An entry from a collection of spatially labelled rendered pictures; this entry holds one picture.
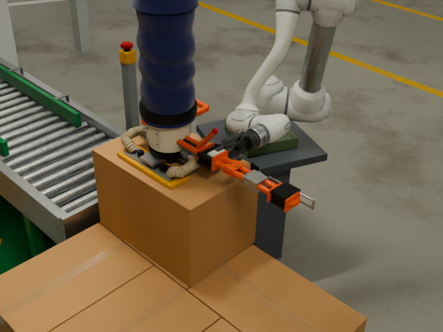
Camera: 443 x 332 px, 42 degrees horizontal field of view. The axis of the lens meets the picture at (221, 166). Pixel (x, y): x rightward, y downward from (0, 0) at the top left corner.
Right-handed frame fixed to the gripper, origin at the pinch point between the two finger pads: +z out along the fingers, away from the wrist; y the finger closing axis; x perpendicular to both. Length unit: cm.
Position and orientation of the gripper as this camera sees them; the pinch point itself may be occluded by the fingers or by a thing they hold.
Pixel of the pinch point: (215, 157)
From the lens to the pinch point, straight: 218.3
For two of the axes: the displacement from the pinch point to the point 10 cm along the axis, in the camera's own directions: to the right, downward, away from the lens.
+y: -0.3, 8.4, 5.4
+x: -7.1, -4.0, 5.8
